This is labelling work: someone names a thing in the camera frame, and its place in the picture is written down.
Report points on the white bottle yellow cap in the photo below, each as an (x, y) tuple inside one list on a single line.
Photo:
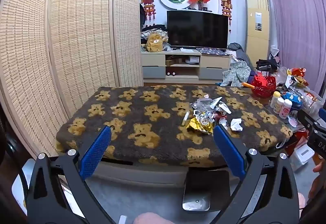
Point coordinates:
[(275, 100)]

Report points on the clear plastic container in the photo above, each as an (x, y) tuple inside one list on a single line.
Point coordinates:
[(314, 101)]

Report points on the person's right hand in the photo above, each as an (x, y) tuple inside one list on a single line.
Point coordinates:
[(317, 184)]

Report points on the orange stick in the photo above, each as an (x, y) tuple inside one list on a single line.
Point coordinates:
[(247, 84)]

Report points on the small paper scrap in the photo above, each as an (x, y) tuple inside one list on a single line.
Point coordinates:
[(222, 121)]

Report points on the black bin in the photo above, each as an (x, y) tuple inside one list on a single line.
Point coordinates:
[(206, 188)]

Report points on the purple curtain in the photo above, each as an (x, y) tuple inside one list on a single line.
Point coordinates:
[(298, 15)]

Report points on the blue polka dot container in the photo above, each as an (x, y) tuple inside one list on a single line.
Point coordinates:
[(295, 101)]

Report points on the white plastic box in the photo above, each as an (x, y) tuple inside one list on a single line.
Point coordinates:
[(303, 156)]

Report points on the white bottle red label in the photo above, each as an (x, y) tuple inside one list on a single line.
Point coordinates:
[(285, 109)]

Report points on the beige grey television cabinet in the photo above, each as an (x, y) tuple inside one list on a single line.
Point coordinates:
[(214, 62)]

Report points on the red basket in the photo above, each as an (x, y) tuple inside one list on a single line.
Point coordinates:
[(263, 86)]

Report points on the white paper sheet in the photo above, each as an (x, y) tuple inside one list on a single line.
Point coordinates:
[(186, 49)]

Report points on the small white bottle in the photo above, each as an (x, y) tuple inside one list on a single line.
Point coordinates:
[(279, 106)]

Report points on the gold foil wrapper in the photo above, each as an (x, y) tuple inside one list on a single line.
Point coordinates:
[(200, 127)]

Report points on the colourful snack packets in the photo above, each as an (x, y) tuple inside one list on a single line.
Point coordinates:
[(298, 77)]

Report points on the red hanging fish ornament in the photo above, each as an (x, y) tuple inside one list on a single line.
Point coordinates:
[(148, 2)]

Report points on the dark patterned cloth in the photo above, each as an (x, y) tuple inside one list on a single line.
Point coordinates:
[(211, 51)]

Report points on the silver white wrapper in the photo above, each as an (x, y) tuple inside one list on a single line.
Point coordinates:
[(205, 117)]

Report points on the white marker tube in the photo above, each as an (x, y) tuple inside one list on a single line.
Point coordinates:
[(185, 119)]

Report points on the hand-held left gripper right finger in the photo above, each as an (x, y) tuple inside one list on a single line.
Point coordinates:
[(229, 152)]

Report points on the white green wrapper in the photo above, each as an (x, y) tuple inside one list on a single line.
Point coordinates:
[(216, 103)]

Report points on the beige standing air conditioner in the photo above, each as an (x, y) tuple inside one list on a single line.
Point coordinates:
[(257, 22)]

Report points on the yellow plush toy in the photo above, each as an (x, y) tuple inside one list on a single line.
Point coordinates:
[(154, 43)]

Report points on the black television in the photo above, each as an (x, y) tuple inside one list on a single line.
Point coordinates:
[(197, 29)]

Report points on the bear print blanket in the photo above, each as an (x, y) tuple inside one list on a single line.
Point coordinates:
[(142, 122)]

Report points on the pink hairbrush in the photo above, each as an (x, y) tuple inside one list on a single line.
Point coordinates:
[(293, 121)]

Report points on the woven folding screen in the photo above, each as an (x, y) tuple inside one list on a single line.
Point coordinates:
[(76, 48)]

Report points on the silver foil wrapper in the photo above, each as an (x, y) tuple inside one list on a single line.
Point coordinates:
[(200, 104)]

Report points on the black bag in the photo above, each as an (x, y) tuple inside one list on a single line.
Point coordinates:
[(266, 64)]

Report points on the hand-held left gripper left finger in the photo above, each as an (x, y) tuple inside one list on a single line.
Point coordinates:
[(95, 152)]

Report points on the white round device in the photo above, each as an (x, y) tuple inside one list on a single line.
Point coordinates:
[(191, 60)]

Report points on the pale floral cloth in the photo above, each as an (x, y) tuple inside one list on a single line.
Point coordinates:
[(236, 73)]

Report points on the grey jacket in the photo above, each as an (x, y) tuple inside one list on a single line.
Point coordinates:
[(238, 52)]

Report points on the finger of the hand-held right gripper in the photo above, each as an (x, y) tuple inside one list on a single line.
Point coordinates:
[(309, 120)]

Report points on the pile of clothes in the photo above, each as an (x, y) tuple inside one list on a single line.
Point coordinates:
[(152, 29)]

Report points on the person's leg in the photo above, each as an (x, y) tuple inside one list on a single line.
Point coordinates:
[(150, 219)]

